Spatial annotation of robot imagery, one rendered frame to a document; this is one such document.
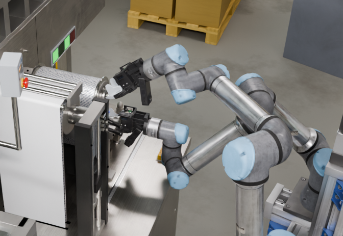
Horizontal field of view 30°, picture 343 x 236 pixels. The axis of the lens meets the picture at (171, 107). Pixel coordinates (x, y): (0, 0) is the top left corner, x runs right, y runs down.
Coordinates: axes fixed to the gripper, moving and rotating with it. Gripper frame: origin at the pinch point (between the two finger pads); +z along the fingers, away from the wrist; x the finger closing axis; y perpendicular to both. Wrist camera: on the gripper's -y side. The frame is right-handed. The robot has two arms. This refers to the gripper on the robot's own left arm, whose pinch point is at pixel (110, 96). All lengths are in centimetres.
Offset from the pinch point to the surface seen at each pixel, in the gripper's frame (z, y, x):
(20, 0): 13.0, 45.5, -10.5
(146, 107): 109, -73, -169
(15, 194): 34.3, -5.3, 34.0
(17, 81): -22, 34, 57
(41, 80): 0.0, 23.5, 24.0
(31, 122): 5.5, 15.4, 34.0
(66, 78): 10.1, 14.3, 1.0
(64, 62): 69, 3, -78
